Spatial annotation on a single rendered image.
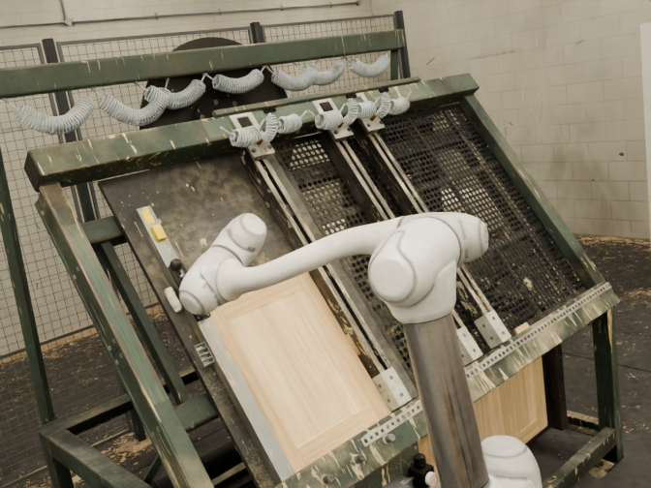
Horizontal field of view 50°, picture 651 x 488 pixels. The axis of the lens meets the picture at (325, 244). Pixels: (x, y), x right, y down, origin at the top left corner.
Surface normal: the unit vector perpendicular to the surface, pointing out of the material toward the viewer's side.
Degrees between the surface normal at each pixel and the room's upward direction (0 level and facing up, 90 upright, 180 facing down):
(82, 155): 56
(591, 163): 90
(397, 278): 84
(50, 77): 90
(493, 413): 90
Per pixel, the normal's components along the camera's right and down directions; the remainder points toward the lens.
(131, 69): 0.67, 0.07
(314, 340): 0.47, -0.49
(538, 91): -0.76, 0.26
